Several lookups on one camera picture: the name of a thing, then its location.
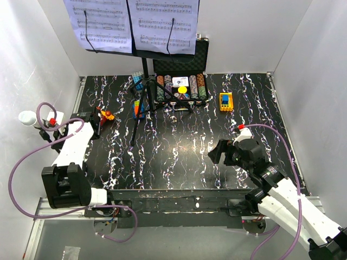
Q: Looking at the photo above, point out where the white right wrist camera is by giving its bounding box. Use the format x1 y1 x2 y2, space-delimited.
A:
233 125 253 144

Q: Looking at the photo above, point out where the black poker chip case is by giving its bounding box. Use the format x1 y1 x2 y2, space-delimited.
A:
153 38 209 111

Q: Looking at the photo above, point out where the red toy bus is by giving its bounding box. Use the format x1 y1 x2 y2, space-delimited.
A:
98 107 115 126

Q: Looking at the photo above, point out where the blue orange toy block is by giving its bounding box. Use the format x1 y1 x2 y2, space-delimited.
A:
132 100 145 120

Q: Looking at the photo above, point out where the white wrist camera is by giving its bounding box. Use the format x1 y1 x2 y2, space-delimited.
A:
46 110 64 132
233 125 253 144

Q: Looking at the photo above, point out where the yellow dealer chip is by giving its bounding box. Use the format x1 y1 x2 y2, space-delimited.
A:
178 86 188 94

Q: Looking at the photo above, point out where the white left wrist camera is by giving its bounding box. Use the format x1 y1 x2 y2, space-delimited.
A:
46 110 64 132

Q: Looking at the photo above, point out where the white playing card deck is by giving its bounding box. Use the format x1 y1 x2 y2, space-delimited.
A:
172 76 189 87

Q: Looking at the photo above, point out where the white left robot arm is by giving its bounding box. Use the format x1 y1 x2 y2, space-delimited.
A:
41 107 115 217

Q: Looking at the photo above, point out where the right sheet music page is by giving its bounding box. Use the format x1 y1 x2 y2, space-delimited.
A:
127 0 200 55

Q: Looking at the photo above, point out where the black music stand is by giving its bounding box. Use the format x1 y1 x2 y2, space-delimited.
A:
83 0 200 146

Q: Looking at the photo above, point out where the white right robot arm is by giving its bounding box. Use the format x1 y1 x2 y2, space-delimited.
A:
208 139 346 259

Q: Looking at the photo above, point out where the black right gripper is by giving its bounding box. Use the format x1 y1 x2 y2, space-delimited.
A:
207 139 252 173

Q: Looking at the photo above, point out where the yellow toy block tray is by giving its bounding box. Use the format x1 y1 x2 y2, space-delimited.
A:
219 93 234 112

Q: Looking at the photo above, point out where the light blue toy block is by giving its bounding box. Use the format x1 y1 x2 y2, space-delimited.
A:
132 71 144 91

